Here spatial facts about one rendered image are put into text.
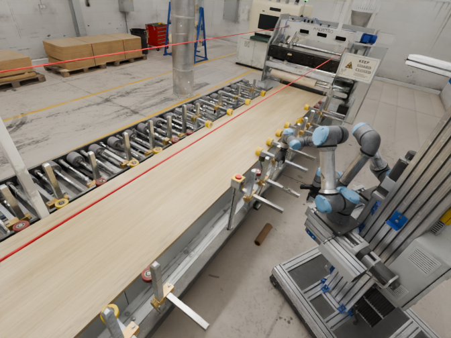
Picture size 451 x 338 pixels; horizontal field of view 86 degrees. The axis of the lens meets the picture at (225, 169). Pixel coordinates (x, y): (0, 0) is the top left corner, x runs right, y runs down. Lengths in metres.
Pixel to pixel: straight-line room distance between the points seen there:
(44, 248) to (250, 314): 1.64
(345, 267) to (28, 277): 1.77
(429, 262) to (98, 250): 1.84
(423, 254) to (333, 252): 0.45
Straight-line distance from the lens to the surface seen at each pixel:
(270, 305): 2.51
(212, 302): 2.43
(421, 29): 10.54
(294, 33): 4.74
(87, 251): 1.71
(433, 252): 1.72
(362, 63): 4.23
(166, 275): 1.84
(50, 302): 1.61
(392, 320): 2.68
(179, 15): 5.58
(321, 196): 1.60
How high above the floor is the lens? 2.23
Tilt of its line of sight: 38 degrees down
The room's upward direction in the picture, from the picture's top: 7 degrees clockwise
